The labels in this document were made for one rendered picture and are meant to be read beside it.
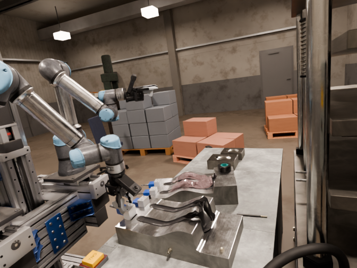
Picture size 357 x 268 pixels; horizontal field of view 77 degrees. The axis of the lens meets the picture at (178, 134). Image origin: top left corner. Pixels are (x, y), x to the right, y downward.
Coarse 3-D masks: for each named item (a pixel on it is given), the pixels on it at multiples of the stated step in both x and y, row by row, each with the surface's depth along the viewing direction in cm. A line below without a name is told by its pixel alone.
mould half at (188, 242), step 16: (144, 208) 110; (192, 208) 96; (128, 224) 99; (144, 224) 98; (176, 224) 89; (192, 224) 86; (224, 224) 95; (240, 224) 94; (128, 240) 97; (144, 240) 93; (160, 240) 89; (176, 240) 85; (192, 240) 82; (208, 240) 87; (224, 240) 85; (176, 256) 87; (192, 256) 84; (208, 256) 80; (224, 256) 78
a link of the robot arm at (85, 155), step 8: (88, 144) 93; (96, 144) 89; (72, 152) 84; (80, 152) 84; (88, 152) 85; (96, 152) 86; (72, 160) 83; (80, 160) 84; (88, 160) 85; (96, 160) 87
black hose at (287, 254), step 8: (296, 248) 68; (304, 248) 67; (312, 248) 67; (320, 248) 67; (328, 248) 67; (336, 248) 68; (280, 256) 67; (288, 256) 66; (296, 256) 66; (336, 256) 68; (344, 256) 69; (272, 264) 65; (280, 264) 65; (344, 264) 71
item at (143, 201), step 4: (144, 196) 115; (148, 196) 115; (128, 200) 118; (136, 200) 115; (140, 200) 111; (144, 200) 112; (148, 200) 114; (136, 204) 113; (140, 204) 112; (144, 204) 111
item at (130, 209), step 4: (124, 204) 106; (128, 204) 104; (132, 204) 104; (116, 208) 106; (124, 208) 101; (128, 208) 101; (132, 208) 102; (124, 212) 101; (128, 212) 100; (132, 212) 102; (136, 212) 105; (124, 216) 102; (128, 216) 101; (132, 216) 103
